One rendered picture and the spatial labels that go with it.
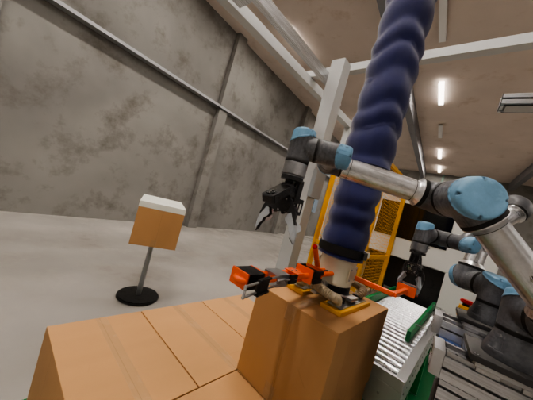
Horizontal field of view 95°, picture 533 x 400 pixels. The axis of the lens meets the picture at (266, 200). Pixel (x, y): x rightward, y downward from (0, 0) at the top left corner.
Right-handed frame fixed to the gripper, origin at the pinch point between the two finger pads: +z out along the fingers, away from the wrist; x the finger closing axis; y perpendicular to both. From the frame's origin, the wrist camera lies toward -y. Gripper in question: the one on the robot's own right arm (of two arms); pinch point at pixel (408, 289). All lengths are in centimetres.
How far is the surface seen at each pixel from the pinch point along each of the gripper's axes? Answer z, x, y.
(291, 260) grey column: 31, -122, -78
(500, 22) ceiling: -453, -42, -392
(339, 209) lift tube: -29, -29, 40
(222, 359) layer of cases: 55, -53, 61
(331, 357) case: 23, -6, 60
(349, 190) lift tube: -38, -26, 41
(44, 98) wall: -80, -546, 118
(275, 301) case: 17, -35, 60
